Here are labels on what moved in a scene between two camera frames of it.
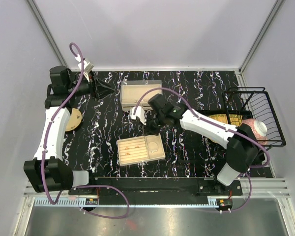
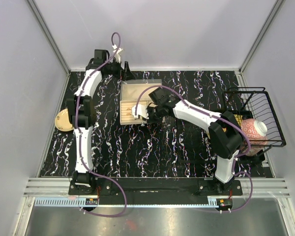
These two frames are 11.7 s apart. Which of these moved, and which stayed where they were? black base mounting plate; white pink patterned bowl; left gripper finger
Moved: left gripper finger
Stayed: black base mounting plate; white pink patterned bowl
